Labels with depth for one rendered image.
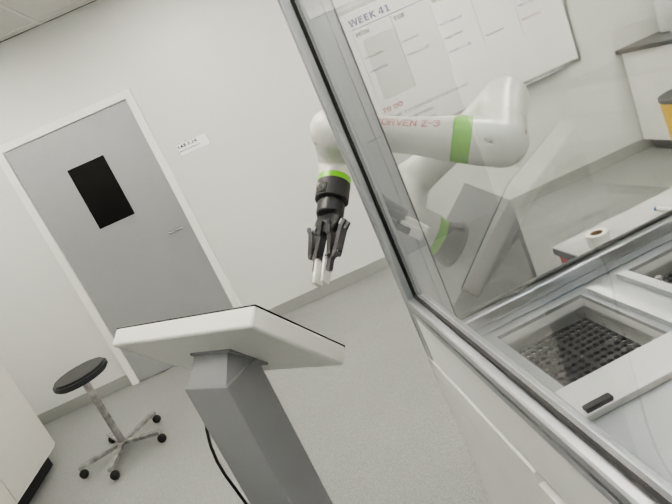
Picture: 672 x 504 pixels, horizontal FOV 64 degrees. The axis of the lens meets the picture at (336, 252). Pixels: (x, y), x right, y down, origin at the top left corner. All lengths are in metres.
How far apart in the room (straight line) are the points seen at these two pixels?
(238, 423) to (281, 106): 3.39
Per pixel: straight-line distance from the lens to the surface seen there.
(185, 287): 4.65
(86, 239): 4.71
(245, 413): 1.33
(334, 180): 1.44
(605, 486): 0.64
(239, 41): 4.50
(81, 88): 4.66
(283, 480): 1.44
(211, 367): 1.36
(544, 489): 0.87
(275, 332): 1.15
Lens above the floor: 1.51
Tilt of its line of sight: 15 degrees down
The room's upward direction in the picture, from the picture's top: 24 degrees counter-clockwise
